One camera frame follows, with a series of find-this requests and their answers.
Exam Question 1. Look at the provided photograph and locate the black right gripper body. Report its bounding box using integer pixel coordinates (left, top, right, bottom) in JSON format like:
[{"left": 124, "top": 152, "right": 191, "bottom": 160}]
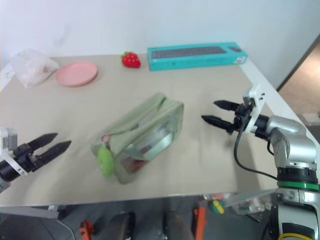
[{"left": 224, "top": 102, "right": 254, "bottom": 135}]

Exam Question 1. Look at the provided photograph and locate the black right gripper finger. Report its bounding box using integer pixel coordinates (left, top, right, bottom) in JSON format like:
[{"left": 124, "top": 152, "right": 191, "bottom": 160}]
[
  {"left": 201, "top": 114, "right": 236, "bottom": 130},
  {"left": 213, "top": 100, "right": 239, "bottom": 112}
]

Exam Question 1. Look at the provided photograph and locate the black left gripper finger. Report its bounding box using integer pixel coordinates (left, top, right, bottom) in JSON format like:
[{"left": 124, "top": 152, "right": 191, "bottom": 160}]
[
  {"left": 26, "top": 132, "right": 59, "bottom": 151},
  {"left": 34, "top": 140, "right": 72, "bottom": 167}
]

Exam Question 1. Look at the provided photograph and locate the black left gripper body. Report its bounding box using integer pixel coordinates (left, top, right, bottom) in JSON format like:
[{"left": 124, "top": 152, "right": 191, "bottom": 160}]
[{"left": 12, "top": 143, "right": 46, "bottom": 173}]

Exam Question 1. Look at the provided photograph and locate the green pencil case pouch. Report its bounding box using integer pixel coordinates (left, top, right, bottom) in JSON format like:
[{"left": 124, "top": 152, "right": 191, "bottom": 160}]
[{"left": 90, "top": 92, "right": 185, "bottom": 185}]

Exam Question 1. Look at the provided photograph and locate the teal keyboard box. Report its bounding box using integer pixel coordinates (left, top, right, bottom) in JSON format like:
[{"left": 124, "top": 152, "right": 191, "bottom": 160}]
[{"left": 146, "top": 41, "right": 249, "bottom": 72}]

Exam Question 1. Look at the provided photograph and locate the clear plastic bag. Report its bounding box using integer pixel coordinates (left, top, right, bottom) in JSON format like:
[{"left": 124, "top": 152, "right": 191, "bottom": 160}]
[{"left": 9, "top": 48, "right": 60, "bottom": 89}]

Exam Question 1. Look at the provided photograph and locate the pink round plate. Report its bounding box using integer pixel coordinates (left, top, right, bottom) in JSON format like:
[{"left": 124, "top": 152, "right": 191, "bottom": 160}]
[{"left": 55, "top": 61, "right": 99, "bottom": 88}]

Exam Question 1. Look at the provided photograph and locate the beige table cloth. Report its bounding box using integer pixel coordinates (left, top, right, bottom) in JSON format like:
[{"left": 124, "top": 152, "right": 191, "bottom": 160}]
[{"left": 0, "top": 53, "right": 280, "bottom": 206}]

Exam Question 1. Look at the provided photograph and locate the orange metal stand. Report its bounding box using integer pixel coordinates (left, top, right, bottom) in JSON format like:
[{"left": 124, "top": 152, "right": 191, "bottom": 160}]
[
  {"left": 79, "top": 219, "right": 95, "bottom": 240},
  {"left": 192, "top": 199, "right": 208, "bottom": 240}
]

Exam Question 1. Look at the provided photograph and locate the clear bag of small items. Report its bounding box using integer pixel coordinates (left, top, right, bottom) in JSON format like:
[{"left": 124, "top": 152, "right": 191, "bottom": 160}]
[{"left": 223, "top": 191, "right": 275, "bottom": 223}]

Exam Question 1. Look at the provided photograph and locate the red strawberry toy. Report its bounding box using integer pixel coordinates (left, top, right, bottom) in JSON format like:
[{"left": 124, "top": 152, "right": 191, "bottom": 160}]
[{"left": 121, "top": 51, "right": 142, "bottom": 68}]

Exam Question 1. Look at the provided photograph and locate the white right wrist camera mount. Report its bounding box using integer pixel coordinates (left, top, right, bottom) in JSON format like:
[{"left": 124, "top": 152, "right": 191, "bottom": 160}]
[{"left": 241, "top": 83, "right": 266, "bottom": 134}]

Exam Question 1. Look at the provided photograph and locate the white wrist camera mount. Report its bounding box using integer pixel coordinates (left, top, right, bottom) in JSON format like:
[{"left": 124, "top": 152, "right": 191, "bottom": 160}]
[
  {"left": 0, "top": 127, "right": 28, "bottom": 176},
  {"left": 241, "top": 83, "right": 266, "bottom": 134}
]

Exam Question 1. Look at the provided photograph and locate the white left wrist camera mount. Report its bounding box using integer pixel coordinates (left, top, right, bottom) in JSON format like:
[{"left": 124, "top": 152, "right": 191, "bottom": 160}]
[{"left": 0, "top": 127, "right": 28, "bottom": 176}]

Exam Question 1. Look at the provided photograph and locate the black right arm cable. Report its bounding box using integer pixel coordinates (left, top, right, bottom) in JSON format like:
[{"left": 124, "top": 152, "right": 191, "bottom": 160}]
[{"left": 233, "top": 109, "right": 279, "bottom": 181}]

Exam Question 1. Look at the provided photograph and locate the green charm with pink ring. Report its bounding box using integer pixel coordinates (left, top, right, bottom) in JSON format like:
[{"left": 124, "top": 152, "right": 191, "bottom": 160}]
[{"left": 96, "top": 133, "right": 115, "bottom": 179}]

